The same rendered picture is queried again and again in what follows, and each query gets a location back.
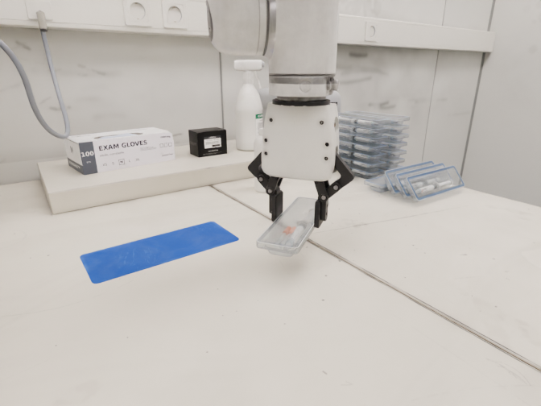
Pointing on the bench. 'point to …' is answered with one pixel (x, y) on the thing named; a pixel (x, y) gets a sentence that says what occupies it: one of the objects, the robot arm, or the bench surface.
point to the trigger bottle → (248, 105)
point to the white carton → (118, 149)
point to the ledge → (140, 178)
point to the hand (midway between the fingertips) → (298, 210)
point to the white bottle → (256, 156)
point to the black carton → (208, 142)
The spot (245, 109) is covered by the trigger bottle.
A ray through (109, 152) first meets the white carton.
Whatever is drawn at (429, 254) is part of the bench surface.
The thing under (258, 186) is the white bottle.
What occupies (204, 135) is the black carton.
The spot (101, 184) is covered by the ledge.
